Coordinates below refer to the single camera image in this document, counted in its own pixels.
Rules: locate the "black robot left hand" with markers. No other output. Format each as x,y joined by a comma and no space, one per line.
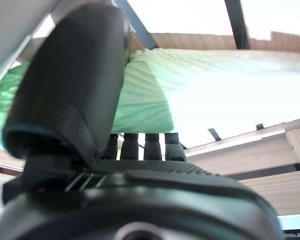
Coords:
65,87

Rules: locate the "green white napa cabbage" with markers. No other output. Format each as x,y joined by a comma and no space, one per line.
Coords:
202,87

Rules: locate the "wide slatted wooden crate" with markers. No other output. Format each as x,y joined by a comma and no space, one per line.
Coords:
240,155

